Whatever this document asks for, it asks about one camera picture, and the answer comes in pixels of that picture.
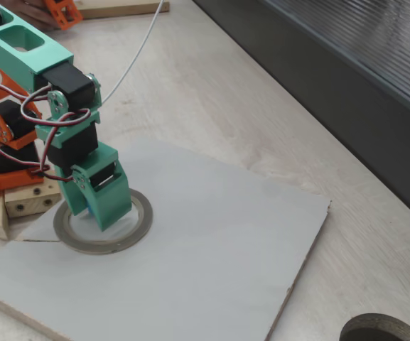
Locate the orange leader arm handle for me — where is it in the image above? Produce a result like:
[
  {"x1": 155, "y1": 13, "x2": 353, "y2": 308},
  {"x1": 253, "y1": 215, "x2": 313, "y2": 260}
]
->
[{"x1": 43, "y1": 0, "x2": 84, "y2": 31}]

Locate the person's hand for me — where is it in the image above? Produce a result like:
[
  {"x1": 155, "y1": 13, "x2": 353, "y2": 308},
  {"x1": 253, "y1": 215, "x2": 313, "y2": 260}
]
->
[{"x1": 12, "y1": 0, "x2": 62, "y2": 31}]

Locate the wooden block with screw holes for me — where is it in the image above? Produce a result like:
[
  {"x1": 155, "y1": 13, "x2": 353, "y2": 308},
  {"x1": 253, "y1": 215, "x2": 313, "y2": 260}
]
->
[{"x1": 4, "y1": 169, "x2": 63, "y2": 218}]

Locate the white laminated chipboard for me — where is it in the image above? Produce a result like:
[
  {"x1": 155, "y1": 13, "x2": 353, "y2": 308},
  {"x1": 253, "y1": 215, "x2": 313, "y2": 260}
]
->
[{"x1": 0, "y1": 136, "x2": 333, "y2": 341}]

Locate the thin wooden board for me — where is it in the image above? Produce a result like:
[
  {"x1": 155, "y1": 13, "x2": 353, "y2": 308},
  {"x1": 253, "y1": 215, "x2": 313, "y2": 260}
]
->
[{"x1": 71, "y1": 1, "x2": 171, "y2": 21}]

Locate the ribbed glass desk partition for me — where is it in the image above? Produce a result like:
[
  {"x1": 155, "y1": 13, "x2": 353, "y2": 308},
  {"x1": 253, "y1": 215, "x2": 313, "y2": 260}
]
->
[{"x1": 192, "y1": 0, "x2": 410, "y2": 231}]

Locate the red white black servo cable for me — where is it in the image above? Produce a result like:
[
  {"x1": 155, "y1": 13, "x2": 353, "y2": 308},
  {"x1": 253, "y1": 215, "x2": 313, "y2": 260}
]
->
[
  {"x1": 0, "y1": 72, "x2": 92, "y2": 129},
  {"x1": 38, "y1": 120, "x2": 80, "y2": 183},
  {"x1": 0, "y1": 140, "x2": 53, "y2": 178}
]

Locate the grey ring of tape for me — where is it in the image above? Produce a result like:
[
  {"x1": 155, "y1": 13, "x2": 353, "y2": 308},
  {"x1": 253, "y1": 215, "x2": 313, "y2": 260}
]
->
[{"x1": 53, "y1": 184, "x2": 154, "y2": 256}]

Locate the white USB cable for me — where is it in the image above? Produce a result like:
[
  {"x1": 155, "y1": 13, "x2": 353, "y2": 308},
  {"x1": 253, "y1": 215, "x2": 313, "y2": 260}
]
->
[{"x1": 101, "y1": 0, "x2": 166, "y2": 104}]

